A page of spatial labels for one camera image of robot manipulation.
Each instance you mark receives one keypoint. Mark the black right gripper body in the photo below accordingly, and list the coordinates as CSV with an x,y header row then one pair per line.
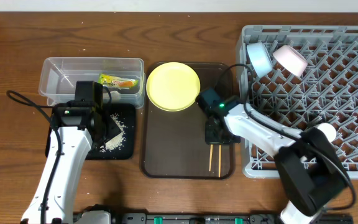
x,y
212,137

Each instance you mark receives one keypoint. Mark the wooden chopstick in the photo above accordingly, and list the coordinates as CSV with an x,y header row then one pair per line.
x,y
210,157
219,160

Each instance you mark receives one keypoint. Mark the yellow plate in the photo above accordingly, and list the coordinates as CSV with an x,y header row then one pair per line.
x,y
173,86

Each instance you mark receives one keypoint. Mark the light blue bowl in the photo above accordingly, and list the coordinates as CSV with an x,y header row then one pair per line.
x,y
260,59

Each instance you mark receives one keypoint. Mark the pink bowl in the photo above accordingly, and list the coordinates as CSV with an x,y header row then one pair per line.
x,y
291,60

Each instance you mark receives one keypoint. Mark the white green cup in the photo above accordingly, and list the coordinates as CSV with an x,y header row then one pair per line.
x,y
328,130

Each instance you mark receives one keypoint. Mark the green orange snack wrapper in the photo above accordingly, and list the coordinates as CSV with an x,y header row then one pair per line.
x,y
111,81

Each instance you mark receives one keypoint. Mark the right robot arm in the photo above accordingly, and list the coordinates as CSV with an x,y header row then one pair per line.
x,y
309,169

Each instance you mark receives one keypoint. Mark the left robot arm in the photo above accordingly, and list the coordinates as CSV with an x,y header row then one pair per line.
x,y
54,198

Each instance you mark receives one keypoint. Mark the grey plastic dishwasher rack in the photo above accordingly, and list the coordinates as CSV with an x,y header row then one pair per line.
x,y
326,92

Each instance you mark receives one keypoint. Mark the black tray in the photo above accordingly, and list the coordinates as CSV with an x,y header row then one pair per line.
x,y
126,140

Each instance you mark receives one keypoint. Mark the white rice pile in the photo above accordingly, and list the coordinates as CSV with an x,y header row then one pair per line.
x,y
117,142

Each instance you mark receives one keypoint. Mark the clear plastic bin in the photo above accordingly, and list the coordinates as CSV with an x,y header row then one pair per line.
x,y
60,75

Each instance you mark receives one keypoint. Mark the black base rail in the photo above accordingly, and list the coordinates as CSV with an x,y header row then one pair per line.
x,y
104,214

